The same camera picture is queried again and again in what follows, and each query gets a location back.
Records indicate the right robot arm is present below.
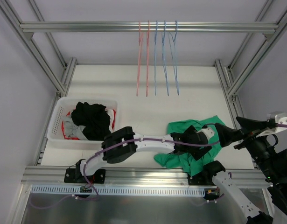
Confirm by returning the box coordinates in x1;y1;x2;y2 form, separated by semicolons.
202;112;287;224

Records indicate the blue hanger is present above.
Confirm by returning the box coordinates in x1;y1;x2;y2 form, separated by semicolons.
161;21;169;96
168;21;180;96
154;21;158;96

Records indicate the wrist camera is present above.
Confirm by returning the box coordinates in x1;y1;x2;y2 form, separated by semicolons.
257;112;287;137
197;125;215;140

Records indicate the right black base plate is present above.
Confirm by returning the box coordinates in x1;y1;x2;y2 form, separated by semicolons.
187;171;207;186

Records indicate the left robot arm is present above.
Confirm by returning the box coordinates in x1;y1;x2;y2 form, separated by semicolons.
72;126;215;183

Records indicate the pink hanger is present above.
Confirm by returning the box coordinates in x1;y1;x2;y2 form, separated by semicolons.
136;21;143;96
146;21;150;97

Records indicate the grey tank top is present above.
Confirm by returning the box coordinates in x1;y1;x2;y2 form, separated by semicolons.
63;116;87;140

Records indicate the white slotted cable duct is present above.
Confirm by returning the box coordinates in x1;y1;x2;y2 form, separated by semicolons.
31;185;205;197

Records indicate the white tank top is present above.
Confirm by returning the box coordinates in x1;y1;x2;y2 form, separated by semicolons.
106;109;116;132

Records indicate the aluminium front rail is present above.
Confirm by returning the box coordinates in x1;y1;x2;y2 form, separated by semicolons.
21;166;270;189

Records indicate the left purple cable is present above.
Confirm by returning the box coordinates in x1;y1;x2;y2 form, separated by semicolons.
81;123;220;200

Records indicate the red tank top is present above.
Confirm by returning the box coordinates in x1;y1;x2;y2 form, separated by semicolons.
61;109;116;140

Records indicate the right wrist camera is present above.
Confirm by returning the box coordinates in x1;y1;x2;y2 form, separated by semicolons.
257;112;287;137

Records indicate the black tank top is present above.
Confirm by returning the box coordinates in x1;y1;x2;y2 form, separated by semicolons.
71;102;111;141

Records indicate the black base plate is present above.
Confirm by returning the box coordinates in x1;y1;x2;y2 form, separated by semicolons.
64;167;106;184
187;171;207;186

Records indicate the white plastic basket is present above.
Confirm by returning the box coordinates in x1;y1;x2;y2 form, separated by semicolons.
47;95;120;150

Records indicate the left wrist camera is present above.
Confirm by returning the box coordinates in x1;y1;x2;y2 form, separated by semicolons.
197;125;215;140

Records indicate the aluminium hanging rail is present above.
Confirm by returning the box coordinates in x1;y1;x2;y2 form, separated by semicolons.
20;21;279;34

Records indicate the green tank top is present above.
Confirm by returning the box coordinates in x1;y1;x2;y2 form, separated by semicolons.
154;115;224;176

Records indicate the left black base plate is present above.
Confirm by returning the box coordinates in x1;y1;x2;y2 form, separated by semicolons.
64;167;106;184

